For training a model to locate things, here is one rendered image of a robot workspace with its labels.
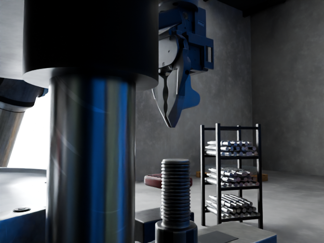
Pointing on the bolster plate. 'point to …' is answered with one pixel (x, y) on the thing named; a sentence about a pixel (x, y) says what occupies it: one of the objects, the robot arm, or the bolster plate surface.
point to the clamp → (230, 229)
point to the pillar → (90, 159)
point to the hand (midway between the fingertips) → (168, 119)
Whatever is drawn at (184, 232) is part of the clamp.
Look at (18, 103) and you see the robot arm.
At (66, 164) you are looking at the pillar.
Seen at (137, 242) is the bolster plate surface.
